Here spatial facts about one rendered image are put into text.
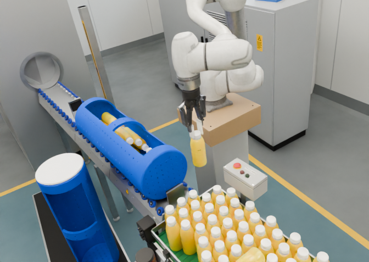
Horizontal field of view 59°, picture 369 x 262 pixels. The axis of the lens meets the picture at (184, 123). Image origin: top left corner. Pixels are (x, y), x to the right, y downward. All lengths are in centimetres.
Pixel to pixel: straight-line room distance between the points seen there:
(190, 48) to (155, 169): 67
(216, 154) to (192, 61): 108
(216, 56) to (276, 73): 191
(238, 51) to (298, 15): 191
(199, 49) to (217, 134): 84
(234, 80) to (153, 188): 80
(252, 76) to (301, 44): 127
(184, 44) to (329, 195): 225
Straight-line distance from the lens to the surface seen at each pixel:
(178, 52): 118
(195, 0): 155
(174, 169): 168
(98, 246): 272
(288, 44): 305
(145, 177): 159
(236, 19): 174
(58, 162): 211
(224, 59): 117
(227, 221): 143
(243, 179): 157
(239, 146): 225
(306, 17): 313
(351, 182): 328
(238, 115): 198
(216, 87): 201
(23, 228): 342
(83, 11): 272
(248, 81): 198
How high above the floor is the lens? 217
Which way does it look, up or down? 32 degrees down
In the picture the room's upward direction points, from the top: 9 degrees counter-clockwise
